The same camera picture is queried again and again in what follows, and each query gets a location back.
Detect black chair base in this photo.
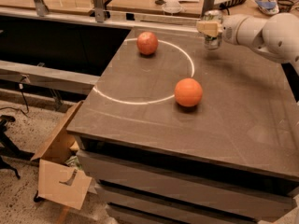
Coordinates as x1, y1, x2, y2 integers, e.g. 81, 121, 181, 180
0, 115, 34, 179

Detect grey power strip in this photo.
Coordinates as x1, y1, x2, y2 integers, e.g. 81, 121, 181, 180
214, 0, 247, 9

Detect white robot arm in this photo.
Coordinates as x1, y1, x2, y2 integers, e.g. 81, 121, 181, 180
196, 13, 299, 75

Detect open cardboard box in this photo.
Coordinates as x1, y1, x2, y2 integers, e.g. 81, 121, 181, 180
31, 102, 92, 210

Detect orange fruit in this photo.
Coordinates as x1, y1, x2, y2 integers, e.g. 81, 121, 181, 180
174, 78, 203, 107

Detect clear plastic cup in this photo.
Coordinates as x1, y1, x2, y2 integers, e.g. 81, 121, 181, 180
162, 1, 182, 14

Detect metal bracket post right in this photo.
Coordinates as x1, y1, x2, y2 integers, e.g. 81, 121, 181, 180
201, 0, 215, 16

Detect metal bracket post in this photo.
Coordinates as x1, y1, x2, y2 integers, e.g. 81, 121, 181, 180
201, 0, 215, 16
93, 0, 106, 22
34, 0, 49, 17

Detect metal bracket post middle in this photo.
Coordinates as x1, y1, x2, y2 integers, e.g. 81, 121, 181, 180
93, 0, 106, 22

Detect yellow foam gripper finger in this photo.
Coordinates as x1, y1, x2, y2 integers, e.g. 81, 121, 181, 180
196, 21, 222, 37

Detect red apple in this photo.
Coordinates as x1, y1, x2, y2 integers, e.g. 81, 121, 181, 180
136, 32, 158, 55

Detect green 7up soda can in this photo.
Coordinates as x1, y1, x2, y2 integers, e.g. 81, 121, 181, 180
204, 10, 222, 50

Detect black mesh cup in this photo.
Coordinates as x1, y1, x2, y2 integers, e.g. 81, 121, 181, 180
277, 0, 294, 13

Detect metal bracket post left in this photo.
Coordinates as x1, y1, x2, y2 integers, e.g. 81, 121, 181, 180
34, 0, 49, 17

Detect blue white bowl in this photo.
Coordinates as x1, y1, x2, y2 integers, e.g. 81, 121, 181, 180
256, 1, 279, 16

